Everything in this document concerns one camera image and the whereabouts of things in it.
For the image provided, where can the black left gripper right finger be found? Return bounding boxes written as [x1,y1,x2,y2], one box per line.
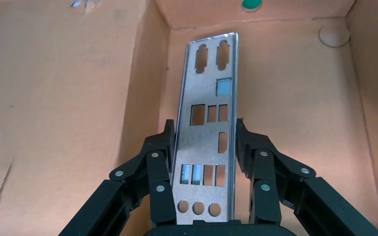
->
[235,118,378,236]

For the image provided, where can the silver metal port plate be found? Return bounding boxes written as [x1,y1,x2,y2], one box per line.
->
[170,31,240,225]

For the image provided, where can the brown cardboard box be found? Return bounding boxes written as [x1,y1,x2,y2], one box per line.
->
[0,0,378,236]

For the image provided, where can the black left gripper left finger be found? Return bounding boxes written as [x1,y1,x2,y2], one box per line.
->
[58,118,178,236]

